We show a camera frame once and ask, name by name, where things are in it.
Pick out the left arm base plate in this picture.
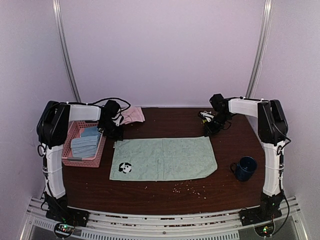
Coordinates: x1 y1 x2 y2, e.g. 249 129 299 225
45 208 90 227

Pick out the aluminium frame post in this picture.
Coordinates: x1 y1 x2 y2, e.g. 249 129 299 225
52 0 81 102
245 0 273 98

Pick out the folded blue towel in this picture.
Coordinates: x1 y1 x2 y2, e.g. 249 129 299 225
70 136 100 158

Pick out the green towel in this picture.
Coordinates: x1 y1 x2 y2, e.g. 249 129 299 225
109 136 218 182

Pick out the right round circuit board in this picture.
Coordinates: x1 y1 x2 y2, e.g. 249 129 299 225
254 222 275 238

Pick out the pink plastic basket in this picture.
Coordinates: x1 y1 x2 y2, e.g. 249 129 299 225
62 121 106 168

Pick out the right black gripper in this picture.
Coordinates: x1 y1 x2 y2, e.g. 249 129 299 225
204 111 232 136

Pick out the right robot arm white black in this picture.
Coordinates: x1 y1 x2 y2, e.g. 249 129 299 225
204 93 291 221

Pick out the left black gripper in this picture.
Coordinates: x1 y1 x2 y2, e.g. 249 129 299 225
98 119 125 141

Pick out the dark blue mug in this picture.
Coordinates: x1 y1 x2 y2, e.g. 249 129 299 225
229 156 258 182

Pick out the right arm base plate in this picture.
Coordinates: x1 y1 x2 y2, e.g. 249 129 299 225
239 206 282 226

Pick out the round circuit board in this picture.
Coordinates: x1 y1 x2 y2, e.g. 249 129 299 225
53 222 75 238
254 222 275 238

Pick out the right aluminium frame post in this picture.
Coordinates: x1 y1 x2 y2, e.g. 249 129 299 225
245 0 273 98

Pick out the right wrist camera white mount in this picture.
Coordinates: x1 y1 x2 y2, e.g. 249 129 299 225
198 111 215 123

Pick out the pink towel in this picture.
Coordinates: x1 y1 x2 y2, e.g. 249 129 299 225
120 106 145 125

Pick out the left aluminium frame post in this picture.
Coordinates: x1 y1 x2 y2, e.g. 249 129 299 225
52 0 81 102

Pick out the blue cartoon towel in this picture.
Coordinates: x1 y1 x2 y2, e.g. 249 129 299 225
80 126 101 138

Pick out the front aluminium rail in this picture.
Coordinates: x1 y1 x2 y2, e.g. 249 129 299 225
18 197 310 240

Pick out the left round circuit board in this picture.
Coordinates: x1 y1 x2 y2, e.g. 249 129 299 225
53 222 75 238

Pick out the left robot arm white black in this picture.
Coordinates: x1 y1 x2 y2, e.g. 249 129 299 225
36 97 126 222

